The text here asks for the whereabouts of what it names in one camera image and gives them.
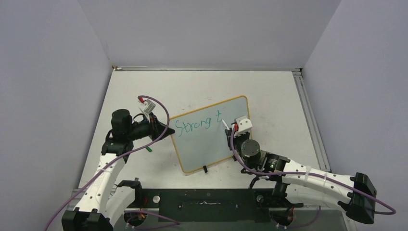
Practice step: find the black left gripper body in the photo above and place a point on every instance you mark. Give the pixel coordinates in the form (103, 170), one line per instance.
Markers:
(145, 128)

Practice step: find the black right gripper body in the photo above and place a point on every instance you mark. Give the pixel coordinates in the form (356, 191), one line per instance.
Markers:
(238, 140)

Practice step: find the white green whiteboard marker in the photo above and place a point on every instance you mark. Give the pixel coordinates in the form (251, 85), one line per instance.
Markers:
(225, 124)

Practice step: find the yellow framed whiteboard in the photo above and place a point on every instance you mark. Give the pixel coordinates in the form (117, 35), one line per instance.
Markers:
(200, 139)

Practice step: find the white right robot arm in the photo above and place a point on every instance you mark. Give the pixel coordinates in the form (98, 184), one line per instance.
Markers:
(298, 184)

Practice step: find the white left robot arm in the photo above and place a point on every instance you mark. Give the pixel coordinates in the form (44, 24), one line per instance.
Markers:
(99, 209)

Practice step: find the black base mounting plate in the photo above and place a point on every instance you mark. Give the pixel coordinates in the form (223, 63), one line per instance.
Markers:
(212, 205)

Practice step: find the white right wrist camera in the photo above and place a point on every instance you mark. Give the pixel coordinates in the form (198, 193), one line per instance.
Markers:
(244, 125)

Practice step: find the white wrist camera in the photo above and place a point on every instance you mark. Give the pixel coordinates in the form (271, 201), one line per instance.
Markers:
(146, 106)
(244, 125)

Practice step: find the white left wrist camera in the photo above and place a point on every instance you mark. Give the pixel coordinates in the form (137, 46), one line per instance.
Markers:
(146, 106)

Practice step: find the aluminium rail right side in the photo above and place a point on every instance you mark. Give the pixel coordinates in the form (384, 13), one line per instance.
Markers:
(313, 128)

